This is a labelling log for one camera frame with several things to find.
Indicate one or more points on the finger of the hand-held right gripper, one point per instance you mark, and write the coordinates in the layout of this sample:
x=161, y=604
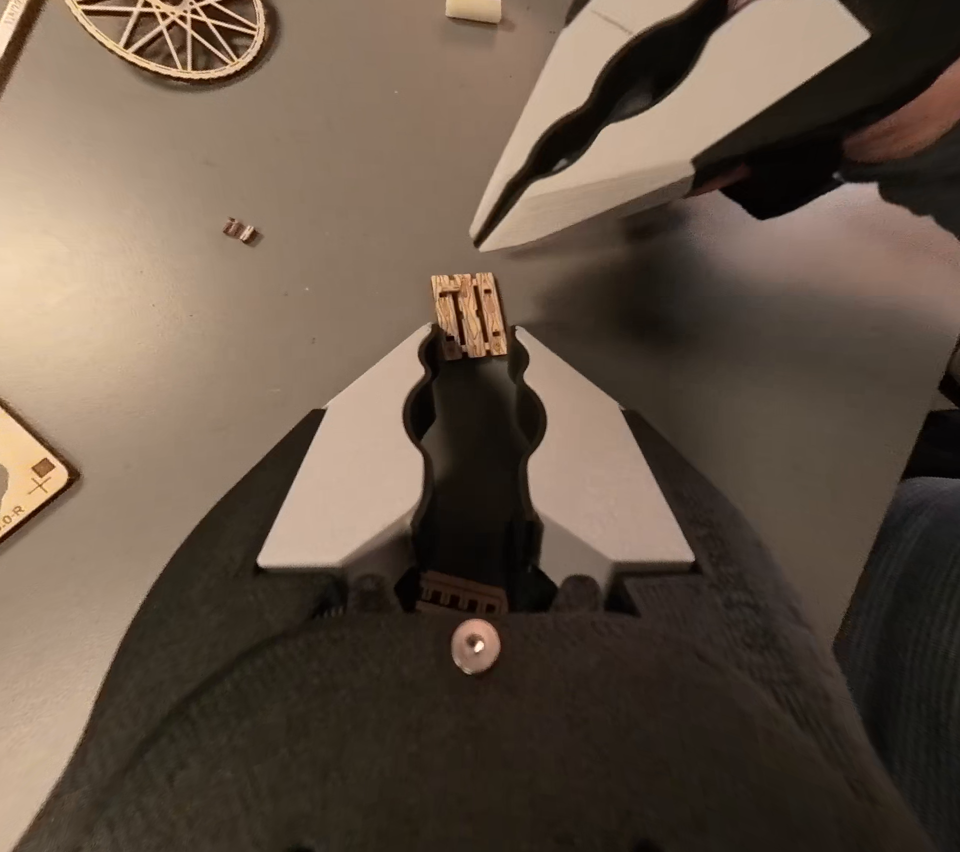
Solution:
x=592, y=53
x=675, y=131

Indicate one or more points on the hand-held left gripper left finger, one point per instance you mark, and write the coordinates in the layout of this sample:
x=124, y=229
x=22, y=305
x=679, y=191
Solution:
x=352, y=492

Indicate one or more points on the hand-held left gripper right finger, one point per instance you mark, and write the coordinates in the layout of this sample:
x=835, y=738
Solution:
x=600, y=492

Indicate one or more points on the slatted wooden model part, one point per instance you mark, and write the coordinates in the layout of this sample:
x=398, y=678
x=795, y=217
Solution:
x=469, y=315

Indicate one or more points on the person's right hand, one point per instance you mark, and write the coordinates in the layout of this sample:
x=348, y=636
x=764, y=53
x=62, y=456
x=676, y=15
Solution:
x=915, y=131

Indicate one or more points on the white wax block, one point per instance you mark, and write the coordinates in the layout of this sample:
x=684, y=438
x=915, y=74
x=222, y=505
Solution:
x=474, y=8

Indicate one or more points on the small wooden connector piece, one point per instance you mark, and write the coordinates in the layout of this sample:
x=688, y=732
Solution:
x=241, y=230

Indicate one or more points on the wooden sheet with cat engravings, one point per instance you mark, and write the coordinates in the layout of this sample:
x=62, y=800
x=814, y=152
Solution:
x=30, y=492

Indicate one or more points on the person's blue trousers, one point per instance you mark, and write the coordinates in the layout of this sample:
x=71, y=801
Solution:
x=907, y=642

